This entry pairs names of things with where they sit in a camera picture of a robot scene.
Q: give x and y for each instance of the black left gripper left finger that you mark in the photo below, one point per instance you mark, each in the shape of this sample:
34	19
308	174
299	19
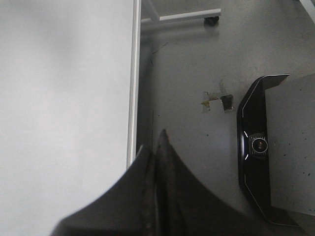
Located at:
126	209

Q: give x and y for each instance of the white whiteboard with aluminium frame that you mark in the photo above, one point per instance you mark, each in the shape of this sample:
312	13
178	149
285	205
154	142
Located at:
68	74

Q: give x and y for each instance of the black caster wheel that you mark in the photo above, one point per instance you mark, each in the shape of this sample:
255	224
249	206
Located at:
211	21

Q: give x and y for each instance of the white whiteboard stand leg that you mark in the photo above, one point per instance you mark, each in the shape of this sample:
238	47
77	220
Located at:
155	18

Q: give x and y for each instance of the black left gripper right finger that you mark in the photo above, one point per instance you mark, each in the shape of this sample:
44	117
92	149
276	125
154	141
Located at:
188	208

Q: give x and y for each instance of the tape remnants on floor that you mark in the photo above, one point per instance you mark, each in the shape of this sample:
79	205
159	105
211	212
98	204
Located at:
223	96

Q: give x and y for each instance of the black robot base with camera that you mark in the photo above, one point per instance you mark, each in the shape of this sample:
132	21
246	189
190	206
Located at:
276	149

